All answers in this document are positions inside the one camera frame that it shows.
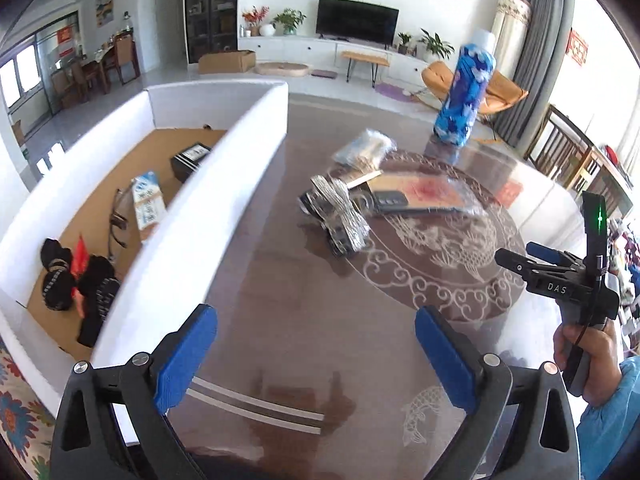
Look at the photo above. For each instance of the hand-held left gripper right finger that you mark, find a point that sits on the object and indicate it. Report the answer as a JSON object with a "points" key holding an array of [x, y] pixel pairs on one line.
{"points": [[445, 357]]}

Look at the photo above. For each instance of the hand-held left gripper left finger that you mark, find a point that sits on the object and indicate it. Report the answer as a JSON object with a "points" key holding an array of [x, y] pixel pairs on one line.
{"points": [[187, 355]]}

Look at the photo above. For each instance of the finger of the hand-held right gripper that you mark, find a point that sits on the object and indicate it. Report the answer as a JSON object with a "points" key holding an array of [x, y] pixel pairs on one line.
{"points": [[510, 260], [542, 250]]}

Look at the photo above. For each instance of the plain black scrunchie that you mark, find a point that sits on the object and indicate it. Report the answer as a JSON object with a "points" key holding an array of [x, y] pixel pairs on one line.
{"points": [[50, 252], [95, 272]]}

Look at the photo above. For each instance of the dark item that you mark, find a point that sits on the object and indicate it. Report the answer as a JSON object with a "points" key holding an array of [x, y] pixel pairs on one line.
{"points": [[392, 200]]}

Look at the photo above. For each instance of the red paper packet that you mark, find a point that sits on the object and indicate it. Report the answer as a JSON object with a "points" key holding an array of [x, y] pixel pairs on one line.
{"points": [[80, 260]]}

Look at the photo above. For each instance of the black eyeglasses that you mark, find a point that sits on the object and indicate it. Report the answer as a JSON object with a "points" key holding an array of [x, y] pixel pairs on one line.
{"points": [[117, 220]]}

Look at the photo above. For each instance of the white storage box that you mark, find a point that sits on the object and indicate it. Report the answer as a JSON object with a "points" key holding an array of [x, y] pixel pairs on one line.
{"points": [[215, 200]]}

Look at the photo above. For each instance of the blue and white packet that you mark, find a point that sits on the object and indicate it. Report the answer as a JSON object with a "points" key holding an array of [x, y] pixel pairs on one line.
{"points": [[147, 202]]}

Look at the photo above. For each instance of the silver black item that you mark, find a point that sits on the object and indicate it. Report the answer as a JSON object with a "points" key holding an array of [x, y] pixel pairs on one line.
{"points": [[340, 205]]}

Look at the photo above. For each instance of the cotton swab packet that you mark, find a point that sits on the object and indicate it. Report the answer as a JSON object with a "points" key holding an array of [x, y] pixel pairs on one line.
{"points": [[365, 147]]}

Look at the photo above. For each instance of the black box with white labels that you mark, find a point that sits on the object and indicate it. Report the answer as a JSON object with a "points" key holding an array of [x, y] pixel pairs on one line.
{"points": [[192, 157]]}

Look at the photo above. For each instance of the person's right forearm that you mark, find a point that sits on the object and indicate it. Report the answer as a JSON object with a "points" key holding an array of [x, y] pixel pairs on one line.
{"points": [[615, 430]]}

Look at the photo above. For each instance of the brown patterned glass desktop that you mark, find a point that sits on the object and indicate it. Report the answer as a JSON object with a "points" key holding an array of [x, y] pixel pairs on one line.
{"points": [[310, 320]]}

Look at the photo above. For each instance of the person's right hand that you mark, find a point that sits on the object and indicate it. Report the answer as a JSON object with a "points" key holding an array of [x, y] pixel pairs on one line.
{"points": [[607, 360]]}

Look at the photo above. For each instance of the colourful clutter pile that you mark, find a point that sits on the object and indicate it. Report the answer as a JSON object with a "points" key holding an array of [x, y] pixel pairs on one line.
{"points": [[627, 260]]}

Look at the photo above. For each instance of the dark wooden slatted chair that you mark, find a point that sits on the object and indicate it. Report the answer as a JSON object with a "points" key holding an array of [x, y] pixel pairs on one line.
{"points": [[560, 145]]}

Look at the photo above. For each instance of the orange lounge chair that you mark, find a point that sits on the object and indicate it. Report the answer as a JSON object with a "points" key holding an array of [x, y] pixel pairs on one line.
{"points": [[505, 92]]}

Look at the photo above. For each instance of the blue camouflage bottle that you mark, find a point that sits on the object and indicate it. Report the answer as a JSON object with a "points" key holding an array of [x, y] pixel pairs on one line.
{"points": [[465, 95]]}

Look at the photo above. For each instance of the floral rug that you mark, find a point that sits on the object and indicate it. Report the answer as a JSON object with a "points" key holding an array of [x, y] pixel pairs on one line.
{"points": [[20, 410]]}

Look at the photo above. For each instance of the grey curtain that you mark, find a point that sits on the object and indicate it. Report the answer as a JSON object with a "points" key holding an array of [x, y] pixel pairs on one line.
{"points": [[542, 50]]}

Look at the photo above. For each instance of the purple floor mat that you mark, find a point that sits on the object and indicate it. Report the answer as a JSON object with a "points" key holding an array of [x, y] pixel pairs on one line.
{"points": [[392, 91]]}

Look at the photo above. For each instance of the cloth-covered standing air conditioner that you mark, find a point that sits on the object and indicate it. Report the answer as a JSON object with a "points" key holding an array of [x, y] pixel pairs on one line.
{"points": [[510, 25]]}

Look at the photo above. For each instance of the large leafy potted plant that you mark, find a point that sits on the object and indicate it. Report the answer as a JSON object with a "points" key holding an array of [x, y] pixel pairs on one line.
{"points": [[435, 45]]}

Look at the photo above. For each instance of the small potted plant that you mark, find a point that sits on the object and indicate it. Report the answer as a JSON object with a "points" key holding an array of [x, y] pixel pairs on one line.
{"points": [[404, 42]]}

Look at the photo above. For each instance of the wooden bench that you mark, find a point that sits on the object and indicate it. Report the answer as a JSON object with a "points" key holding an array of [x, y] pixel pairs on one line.
{"points": [[365, 58]]}

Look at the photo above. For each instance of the dark floor mat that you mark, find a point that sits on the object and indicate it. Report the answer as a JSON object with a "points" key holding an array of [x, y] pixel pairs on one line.
{"points": [[324, 74]]}

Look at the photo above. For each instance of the white low cabinet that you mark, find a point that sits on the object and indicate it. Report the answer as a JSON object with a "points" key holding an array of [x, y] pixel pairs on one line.
{"points": [[320, 52]]}

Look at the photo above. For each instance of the black television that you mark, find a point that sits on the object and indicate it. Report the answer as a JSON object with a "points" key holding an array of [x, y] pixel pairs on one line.
{"points": [[357, 19]]}

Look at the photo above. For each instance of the cardboard box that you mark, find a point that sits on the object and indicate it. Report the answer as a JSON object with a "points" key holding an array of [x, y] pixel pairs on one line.
{"points": [[227, 61]]}

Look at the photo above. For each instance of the round beige floor cushion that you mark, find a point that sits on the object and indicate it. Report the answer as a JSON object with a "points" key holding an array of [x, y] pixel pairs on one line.
{"points": [[281, 68]]}

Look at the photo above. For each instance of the wooden dining chair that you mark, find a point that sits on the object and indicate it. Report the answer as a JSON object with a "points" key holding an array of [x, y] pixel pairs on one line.
{"points": [[82, 75], [126, 55]]}

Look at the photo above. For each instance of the bushy green potted plant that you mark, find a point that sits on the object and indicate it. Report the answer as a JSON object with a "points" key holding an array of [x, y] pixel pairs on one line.
{"points": [[289, 20]]}

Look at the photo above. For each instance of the round white vase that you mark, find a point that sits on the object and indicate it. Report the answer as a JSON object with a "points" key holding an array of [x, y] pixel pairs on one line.
{"points": [[268, 30]]}

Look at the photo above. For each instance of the red door banner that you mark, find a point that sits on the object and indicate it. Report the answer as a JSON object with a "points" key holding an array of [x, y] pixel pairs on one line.
{"points": [[65, 37]]}

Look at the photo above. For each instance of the red flowers in vase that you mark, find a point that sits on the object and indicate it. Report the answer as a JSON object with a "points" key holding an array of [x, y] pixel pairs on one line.
{"points": [[254, 17]]}

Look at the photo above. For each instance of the dark glass display cabinet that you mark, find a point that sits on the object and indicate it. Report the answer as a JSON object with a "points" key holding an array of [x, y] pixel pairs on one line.
{"points": [[210, 7]]}

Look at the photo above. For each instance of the red wall decoration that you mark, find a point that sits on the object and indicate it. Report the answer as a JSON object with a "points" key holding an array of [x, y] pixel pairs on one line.
{"points": [[579, 46]]}

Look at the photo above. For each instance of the wall painting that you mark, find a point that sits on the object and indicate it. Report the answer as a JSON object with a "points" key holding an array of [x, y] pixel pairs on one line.
{"points": [[104, 6]]}

